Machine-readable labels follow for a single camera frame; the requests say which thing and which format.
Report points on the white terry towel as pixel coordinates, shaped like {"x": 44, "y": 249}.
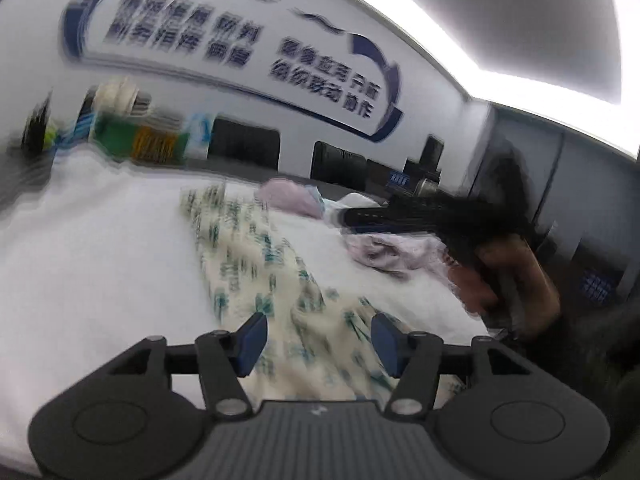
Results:
{"x": 103, "y": 257}

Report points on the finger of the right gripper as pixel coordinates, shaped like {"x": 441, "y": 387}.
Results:
{"x": 363, "y": 217}

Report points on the cream cloth on chair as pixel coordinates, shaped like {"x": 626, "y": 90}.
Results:
{"x": 116, "y": 90}

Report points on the person right hand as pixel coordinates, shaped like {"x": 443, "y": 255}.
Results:
{"x": 535, "y": 302}

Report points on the yellow-green object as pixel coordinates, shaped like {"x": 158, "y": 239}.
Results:
{"x": 49, "y": 139}

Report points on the green zipper bag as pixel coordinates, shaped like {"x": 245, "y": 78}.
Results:
{"x": 151, "y": 138}

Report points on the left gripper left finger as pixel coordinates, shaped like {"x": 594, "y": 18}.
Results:
{"x": 223, "y": 358}

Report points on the pink garment blue trim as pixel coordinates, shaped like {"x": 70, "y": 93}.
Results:
{"x": 291, "y": 197}

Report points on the pink floral garment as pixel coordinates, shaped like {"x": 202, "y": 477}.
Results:
{"x": 401, "y": 255}

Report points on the black office chair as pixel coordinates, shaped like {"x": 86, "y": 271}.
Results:
{"x": 337, "y": 166}
{"x": 243, "y": 142}

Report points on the black walkie-talkie charger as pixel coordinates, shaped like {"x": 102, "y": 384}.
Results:
{"x": 36, "y": 126}

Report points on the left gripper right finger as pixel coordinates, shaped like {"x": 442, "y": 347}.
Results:
{"x": 411, "y": 358}

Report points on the cream green-flower garment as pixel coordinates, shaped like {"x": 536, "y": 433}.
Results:
{"x": 319, "y": 338}

